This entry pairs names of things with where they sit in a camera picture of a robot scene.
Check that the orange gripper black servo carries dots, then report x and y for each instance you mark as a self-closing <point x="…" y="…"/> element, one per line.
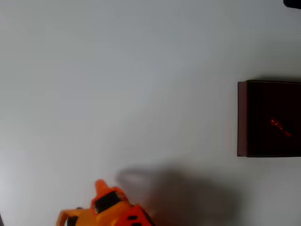
<point x="106" y="200"/>

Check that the small red object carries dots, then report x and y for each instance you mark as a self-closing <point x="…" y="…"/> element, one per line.
<point x="279" y="127"/>

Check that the black object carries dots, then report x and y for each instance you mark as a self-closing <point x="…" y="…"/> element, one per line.
<point x="292" y="3"/>

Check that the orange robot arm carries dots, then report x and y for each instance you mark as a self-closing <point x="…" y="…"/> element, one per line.
<point x="138" y="217"/>

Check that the dark brown open box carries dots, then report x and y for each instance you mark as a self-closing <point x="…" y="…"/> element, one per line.
<point x="263" y="113"/>

